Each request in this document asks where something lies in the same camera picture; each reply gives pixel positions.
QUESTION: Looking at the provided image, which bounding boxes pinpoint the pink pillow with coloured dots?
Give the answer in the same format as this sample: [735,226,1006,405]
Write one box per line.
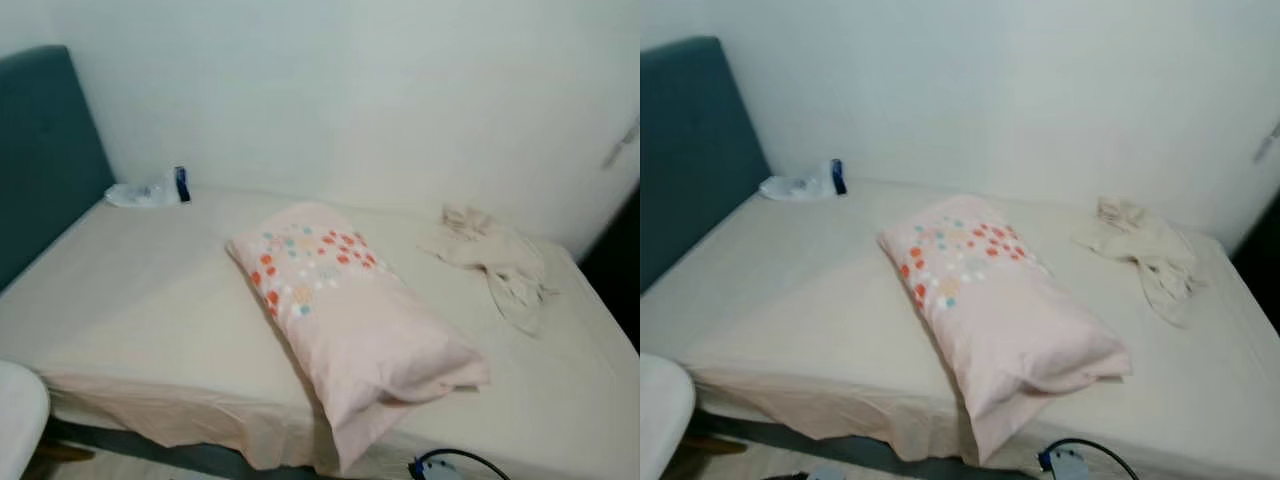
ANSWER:
[878,194,1133,466]
[226,202,491,474]

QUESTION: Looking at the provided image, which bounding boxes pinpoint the white plastic chair wooden legs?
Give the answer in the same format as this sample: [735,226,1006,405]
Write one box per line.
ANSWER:
[0,360,93,480]
[640,353,749,480]

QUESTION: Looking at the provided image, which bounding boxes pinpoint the teal upholstered headboard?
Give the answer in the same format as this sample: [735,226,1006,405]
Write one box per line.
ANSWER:
[640,36,773,294]
[0,44,117,293]

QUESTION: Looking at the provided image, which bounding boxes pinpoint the crumpled beige cloth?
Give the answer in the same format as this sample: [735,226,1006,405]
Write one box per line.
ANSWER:
[1072,195,1207,328]
[416,204,557,336]

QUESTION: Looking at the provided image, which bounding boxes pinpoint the bed with beige sheet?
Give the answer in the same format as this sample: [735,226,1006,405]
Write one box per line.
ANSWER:
[0,185,641,480]
[640,178,1280,480]

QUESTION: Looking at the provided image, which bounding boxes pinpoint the clear plastic bag blue label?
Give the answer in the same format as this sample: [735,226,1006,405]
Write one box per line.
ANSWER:
[104,166,192,209]
[758,158,848,202]

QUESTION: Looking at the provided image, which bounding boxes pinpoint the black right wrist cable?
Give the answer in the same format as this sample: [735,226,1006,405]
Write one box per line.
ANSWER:
[1038,438,1141,480]
[408,449,512,480]

